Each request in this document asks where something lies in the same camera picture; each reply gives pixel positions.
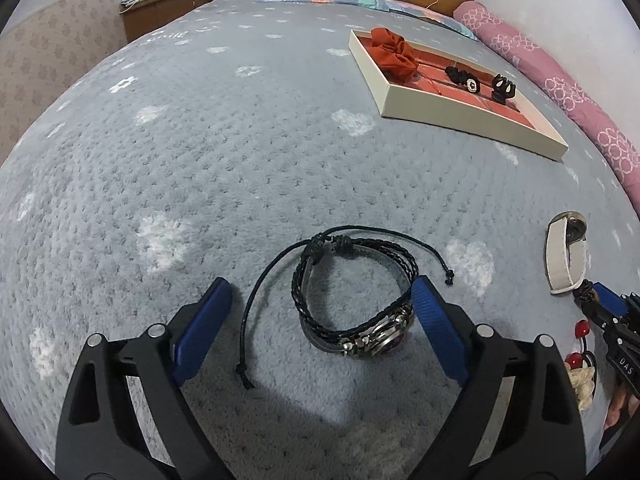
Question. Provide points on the pink patterned bolster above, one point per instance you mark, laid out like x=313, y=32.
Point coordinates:
x=550, y=75

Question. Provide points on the black hair claw clip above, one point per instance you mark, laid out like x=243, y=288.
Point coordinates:
x=501, y=87

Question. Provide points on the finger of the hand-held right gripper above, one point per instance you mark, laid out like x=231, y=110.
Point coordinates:
x=610, y=297
x=595, y=310

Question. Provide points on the wooden nightstand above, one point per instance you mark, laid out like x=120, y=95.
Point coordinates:
x=170, y=12

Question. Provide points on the grey flower-print blanket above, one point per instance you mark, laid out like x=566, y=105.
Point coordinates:
x=200, y=160

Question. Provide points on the black scrunchie with charm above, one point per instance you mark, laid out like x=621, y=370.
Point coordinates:
x=462, y=77

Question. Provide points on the orange scrunchie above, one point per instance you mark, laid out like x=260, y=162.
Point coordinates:
x=392, y=55

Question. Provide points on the beige jewelry tray red lining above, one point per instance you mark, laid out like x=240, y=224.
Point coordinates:
x=450, y=120

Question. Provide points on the cream scrunchie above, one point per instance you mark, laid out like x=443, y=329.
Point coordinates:
x=584, y=385

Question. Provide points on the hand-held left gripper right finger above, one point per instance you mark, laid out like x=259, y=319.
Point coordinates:
x=440, y=330

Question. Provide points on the person's right hand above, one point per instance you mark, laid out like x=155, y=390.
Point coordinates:
x=617, y=407

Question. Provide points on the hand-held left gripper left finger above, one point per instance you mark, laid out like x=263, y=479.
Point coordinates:
x=200, y=330

